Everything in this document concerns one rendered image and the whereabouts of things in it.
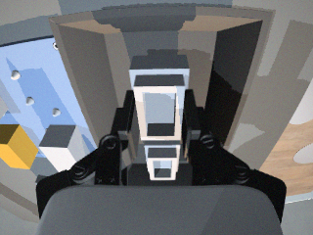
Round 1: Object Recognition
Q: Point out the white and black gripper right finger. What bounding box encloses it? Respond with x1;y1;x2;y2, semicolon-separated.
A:
181;89;287;224

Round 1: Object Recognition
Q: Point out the yellow block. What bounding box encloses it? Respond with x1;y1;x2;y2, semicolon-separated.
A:
0;124;38;169

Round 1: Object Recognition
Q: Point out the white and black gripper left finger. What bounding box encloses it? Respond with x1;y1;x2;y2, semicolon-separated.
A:
35;90;140;219

